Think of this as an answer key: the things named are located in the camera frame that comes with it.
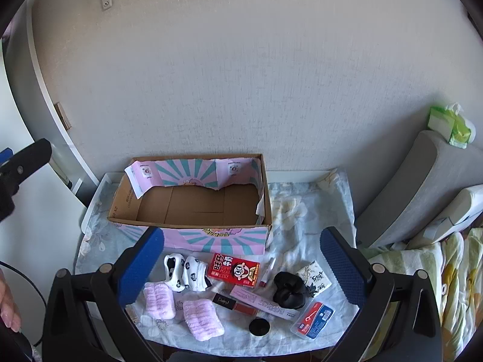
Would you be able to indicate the printed white tissue pack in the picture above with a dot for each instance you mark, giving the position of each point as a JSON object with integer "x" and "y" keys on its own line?
{"x": 313, "y": 278}

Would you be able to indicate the small lip gloss tube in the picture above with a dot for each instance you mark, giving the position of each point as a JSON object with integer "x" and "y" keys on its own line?
{"x": 266, "y": 273}

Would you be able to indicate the brown cardboard piece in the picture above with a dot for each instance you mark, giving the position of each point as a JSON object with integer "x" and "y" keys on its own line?
{"x": 63, "y": 115}

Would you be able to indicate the person's left hand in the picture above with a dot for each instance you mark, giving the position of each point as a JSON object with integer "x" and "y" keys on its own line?
{"x": 8, "y": 305}

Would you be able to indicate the red milk carton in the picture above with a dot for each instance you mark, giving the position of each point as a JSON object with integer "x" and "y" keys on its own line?
{"x": 234, "y": 269}

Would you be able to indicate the floral table cloth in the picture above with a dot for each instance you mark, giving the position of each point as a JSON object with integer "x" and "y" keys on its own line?
{"x": 302, "y": 211}

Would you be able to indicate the white shelf unit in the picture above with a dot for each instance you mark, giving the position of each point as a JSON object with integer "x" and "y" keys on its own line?
{"x": 49, "y": 94}

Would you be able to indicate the round black lid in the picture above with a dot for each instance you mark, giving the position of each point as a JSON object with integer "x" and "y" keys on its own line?
{"x": 259, "y": 327}

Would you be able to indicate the pink striped cardboard box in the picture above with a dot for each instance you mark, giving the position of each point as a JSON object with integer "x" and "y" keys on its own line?
{"x": 196, "y": 203}

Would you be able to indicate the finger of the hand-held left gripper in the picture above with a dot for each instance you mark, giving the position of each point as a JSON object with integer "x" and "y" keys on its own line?
{"x": 32, "y": 156}
{"x": 5, "y": 155}

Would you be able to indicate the white black patterned sock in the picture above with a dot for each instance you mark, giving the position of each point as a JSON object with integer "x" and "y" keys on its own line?
{"x": 196, "y": 273}
{"x": 174, "y": 273}

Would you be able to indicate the black hair scrunchie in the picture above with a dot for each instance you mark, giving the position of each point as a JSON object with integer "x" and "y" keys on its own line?
{"x": 288, "y": 290}

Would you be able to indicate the clear floss pick box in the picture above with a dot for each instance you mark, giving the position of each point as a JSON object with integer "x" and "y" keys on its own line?
{"x": 314, "y": 320}

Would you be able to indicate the grey pillow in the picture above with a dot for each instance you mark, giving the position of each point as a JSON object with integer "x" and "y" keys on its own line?
{"x": 415, "y": 181}

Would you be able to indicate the long pink cosmetic box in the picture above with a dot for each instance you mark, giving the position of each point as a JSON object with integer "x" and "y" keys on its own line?
{"x": 268, "y": 305}

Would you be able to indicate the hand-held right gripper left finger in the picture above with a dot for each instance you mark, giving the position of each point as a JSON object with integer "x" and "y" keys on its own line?
{"x": 141, "y": 267}

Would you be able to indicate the green tissue pack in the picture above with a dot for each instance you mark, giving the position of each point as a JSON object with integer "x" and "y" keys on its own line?
{"x": 449, "y": 124}

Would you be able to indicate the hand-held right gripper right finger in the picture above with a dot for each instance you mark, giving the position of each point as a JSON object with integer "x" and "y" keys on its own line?
{"x": 341, "y": 267}

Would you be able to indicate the yellow floral blanket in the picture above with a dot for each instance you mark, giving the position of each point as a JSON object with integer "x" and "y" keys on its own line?
{"x": 452, "y": 271}

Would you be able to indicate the black capped red lipstick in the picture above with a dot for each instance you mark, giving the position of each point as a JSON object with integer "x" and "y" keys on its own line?
{"x": 236, "y": 304}

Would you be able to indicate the pink fluffy wristband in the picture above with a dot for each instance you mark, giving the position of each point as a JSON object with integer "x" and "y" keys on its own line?
{"x": 203, "y": 320}
{"x": 158, "y": 301}

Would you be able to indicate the white pillow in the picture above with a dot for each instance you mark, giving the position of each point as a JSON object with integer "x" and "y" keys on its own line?
{"x": 464, "y": 203}

